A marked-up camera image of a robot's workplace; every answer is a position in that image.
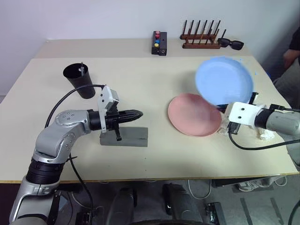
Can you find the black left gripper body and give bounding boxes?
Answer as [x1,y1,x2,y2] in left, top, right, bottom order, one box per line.
[104,106,122,142]

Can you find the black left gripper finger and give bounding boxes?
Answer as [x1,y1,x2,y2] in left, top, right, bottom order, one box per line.
[119,109,144,118]
[119,115,144,123]

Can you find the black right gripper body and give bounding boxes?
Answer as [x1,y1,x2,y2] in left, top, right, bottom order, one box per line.
[227,120,241,135]

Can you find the blue plate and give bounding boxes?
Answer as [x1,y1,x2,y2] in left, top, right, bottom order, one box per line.
[195,60,255,106]

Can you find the bystander bare hand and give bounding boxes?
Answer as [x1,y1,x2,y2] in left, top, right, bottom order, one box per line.
[283,48,300,69]

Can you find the crumpled clear plastic wrap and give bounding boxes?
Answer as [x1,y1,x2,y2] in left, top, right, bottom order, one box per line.
[217,114,230,135]

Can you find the grey felt whiteboard eraser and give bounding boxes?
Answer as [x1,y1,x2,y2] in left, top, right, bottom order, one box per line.
[99,126,149,148]

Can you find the pink plate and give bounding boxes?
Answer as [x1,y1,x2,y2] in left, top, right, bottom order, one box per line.
[167,92,222,137]

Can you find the crumpled white paper ball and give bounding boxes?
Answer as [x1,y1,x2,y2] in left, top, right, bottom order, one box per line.
[257,128,275,141]

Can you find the black pen cup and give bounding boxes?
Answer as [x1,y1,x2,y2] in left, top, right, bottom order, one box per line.
[62,62,96,99]

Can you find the white sneaker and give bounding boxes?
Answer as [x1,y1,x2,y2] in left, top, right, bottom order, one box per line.
[235,179,264,193]

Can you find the black sunglasses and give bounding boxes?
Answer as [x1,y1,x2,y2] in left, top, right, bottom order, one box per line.
[217,37,245,51]

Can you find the wooden peg rack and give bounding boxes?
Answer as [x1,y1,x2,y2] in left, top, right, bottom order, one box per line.
[180,19,227,50]

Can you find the black box with coloured buttons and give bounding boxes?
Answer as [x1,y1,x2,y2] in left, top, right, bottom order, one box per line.
[151,30,163,56]

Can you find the plain black box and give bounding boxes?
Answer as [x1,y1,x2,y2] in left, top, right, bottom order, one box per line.
[158,32,168,57]

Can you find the person in dark shirt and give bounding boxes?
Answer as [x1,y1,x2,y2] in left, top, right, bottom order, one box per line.
[272,30,300,111]

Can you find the dark rounded shape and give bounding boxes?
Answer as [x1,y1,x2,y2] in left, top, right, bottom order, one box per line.
[162,182,201,222]
[107,186,138,225]

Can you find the black floor device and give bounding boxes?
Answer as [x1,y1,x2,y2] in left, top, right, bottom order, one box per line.
[205,202,227,225]

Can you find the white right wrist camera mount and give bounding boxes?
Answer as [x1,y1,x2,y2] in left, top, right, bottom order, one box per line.
[225,101,260,129]

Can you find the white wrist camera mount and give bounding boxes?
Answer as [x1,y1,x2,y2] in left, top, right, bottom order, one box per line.
[225,101,260,129]
[97,85,120,134]

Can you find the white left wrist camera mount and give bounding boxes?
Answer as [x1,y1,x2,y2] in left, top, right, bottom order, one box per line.
[97,85,120,134]

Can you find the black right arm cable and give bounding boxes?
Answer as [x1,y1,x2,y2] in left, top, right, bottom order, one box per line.
[228,132,300,150]

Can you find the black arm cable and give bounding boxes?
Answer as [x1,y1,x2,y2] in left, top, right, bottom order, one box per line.
[44,84,105,225]
[228,132,300,150]

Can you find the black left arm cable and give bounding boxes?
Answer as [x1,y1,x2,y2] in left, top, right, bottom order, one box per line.
[44,84,105,225]

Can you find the white floor cable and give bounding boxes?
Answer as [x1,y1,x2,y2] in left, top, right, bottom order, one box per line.
[187,179,213,200]

